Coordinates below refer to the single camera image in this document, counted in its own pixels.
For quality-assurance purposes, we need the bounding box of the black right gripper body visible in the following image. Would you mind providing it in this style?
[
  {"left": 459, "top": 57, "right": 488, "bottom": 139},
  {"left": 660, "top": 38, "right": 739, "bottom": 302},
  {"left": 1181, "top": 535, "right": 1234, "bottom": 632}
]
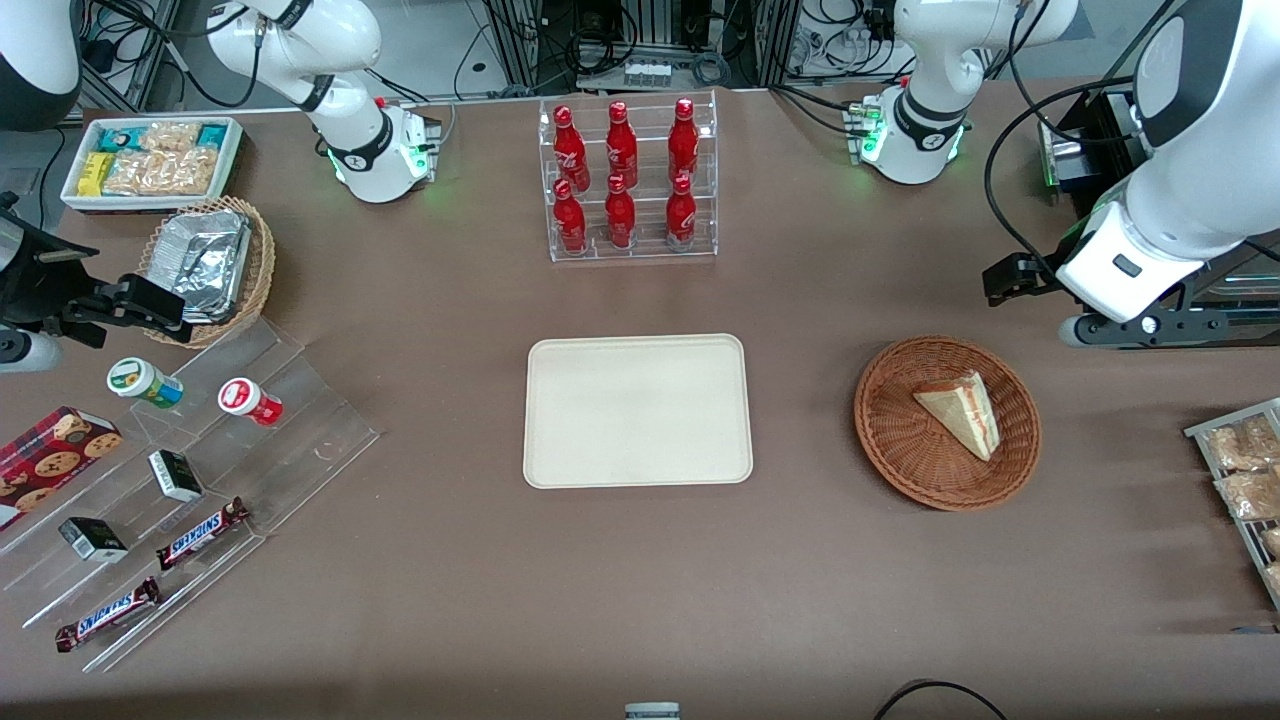
[{"left": 0, "top": 193, "right": 123, "bottom": 333}]

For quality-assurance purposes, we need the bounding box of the beige plastic tray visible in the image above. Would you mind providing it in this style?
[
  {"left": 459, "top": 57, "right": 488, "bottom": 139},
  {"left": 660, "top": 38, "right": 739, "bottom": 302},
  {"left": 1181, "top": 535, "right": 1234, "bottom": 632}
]
[{"left": 522, "top": 333, "right": 755, "bottom": 491}]

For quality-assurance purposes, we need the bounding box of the red chocolate cookie box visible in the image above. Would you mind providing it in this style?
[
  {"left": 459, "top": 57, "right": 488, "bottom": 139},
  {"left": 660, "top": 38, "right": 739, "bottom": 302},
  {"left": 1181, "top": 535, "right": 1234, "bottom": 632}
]
[{"left": 0, "top": 406, "right": 124, "bottom": 532}]

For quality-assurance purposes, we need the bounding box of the grey wire tray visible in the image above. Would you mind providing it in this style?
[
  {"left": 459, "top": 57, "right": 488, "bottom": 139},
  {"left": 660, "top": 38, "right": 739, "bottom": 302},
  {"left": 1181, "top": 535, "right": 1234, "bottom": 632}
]
[{"left": 1184, "top": 397, "right": 1280, "bottom": 612}]

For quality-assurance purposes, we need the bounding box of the aluminium foil container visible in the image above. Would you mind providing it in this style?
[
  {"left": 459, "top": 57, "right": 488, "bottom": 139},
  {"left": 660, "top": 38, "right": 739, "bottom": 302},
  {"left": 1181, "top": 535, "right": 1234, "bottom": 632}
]
[{"left": 150, "top": 207, "right": 253, "bottom": 325}]

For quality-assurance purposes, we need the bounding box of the red cola bottle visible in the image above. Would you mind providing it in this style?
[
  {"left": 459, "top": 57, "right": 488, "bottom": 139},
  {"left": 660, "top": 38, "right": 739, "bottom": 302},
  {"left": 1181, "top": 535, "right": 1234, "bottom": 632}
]
[
  {"left": 665, "top": 175, "right": 699, "bottom": 248},
  {"left": 667, "top": 98, "right": 701, "bottom": 183},
  {"left": 552, "top": 179, "right": 589, "bottom": 253},
  {"left": 604, "top": 175, "right": 638, "bottom": 250},
  {"left": 606, "top": 101, "right": 640, "bottom": 189},
  {"left": 552, "top": 105, "right": 592, "bottom": 193}
]

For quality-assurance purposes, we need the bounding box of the triangle sandwich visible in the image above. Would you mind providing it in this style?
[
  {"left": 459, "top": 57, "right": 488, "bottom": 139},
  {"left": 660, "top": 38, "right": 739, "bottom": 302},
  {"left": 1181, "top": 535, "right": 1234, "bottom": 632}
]
[{"left": 912, "top": 369, "right": 1000, "bottom": 463}]

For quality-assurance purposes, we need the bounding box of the clear acrylic stepped display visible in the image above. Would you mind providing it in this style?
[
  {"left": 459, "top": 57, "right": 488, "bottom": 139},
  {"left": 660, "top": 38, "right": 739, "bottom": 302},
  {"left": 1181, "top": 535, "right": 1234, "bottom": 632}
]
[{"left": 0, "top": 317, "right": 382, "bottom": 674}]

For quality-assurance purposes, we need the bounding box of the Snickers chocolate bar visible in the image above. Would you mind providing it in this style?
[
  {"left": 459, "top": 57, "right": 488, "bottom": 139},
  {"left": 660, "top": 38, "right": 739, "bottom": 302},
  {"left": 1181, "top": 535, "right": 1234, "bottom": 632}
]
[
  {"left": 54, "top": 576, "right": 162, "bottom": 654},
  {"left": 156, "top": 496, "right": 252, "bottom": 572}
]

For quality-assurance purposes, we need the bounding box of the metal shelf rack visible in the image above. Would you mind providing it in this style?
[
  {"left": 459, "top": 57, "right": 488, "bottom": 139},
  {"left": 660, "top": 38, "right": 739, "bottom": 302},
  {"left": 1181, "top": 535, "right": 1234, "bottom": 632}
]
[{"left": 1165, "top": 233, "right": 1280, "bottom": 347}]

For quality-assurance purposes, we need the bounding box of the light wicker basket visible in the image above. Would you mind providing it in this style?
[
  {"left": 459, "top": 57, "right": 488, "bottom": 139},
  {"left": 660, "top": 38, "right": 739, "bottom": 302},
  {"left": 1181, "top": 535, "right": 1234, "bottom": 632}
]
[{"left": 138, "top": 196, "right": 277, "bottom": 349}]

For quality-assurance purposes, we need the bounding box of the clear acrylic bottle rack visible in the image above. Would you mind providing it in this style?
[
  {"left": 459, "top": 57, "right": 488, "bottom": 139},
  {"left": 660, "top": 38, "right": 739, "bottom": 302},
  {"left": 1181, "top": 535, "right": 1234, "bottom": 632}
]
[{"left": 537, "top": 89, "right": 720, "bottom": 264}]

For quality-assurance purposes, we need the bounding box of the white plastic snack bin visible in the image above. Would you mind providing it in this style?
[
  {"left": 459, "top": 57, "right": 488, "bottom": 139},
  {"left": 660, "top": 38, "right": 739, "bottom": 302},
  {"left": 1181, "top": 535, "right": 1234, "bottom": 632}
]
[{"left": 60, "top": 116, "right": 245, "bottom": 215}]

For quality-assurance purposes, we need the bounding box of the large rice cracker bag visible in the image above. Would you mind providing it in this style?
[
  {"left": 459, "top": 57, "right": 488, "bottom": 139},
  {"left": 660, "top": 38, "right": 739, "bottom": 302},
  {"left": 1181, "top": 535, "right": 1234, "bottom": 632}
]
[{"left": 103, "top": 147, "right": 220, "bottom": 198}]

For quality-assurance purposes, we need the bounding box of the small black box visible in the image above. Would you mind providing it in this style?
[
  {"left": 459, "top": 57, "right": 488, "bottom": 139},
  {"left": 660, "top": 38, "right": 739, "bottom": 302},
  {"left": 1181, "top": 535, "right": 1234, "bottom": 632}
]
[
  {"left": 57, "top": 516, "right": 130, "bottom": 564},
  {"left": 147, "top": 449, "right": 205, "bottom": 504}
]

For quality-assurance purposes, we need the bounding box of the black cable loop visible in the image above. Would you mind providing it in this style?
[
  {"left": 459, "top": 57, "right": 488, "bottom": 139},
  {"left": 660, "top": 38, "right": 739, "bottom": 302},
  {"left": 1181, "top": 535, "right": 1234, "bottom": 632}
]
[{"left": 873, "top": 679, "right": 1013, "bottom": 720}]

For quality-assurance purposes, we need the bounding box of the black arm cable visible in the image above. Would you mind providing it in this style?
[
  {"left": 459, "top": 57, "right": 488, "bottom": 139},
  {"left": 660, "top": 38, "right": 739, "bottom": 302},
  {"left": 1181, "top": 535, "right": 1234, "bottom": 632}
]
[{"left": 982, "top": 74, "right": 1143, "bottom": 277}]

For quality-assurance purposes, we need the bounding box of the green lid snack cup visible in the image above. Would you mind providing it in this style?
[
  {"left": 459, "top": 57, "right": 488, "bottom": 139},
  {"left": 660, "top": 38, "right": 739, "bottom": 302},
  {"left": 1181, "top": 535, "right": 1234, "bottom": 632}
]
[{"left": 106, "top": 357, "right": 185, "bottom": 410}]

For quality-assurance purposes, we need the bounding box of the small rice cracker bag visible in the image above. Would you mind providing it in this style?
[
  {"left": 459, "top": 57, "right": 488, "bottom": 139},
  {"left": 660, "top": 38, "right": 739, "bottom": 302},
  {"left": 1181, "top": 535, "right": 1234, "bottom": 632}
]
[{"left": 138, "top": 121, "right": 204, "bottom": 153}]

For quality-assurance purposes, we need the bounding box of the brown wicker basket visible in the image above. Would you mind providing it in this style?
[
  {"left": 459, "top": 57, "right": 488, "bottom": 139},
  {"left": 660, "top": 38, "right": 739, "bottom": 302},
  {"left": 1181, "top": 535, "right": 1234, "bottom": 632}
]
[{"left": 853, "top": 335, "right": 1043, "bottom": 513}]

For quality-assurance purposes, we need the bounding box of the red lid snack cup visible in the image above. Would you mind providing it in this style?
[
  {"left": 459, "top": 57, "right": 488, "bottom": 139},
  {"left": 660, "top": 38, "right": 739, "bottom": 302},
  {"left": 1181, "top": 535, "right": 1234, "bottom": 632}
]
[{"left": 217, "top": 377, "right": 285, "bottom": 428}]

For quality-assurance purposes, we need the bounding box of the black electronics box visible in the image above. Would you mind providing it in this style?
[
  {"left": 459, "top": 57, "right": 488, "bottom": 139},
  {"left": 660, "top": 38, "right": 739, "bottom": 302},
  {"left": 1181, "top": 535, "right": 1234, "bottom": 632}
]
[{"left": 1037, "top": 86, "right": 1141, "bottom": 197}]

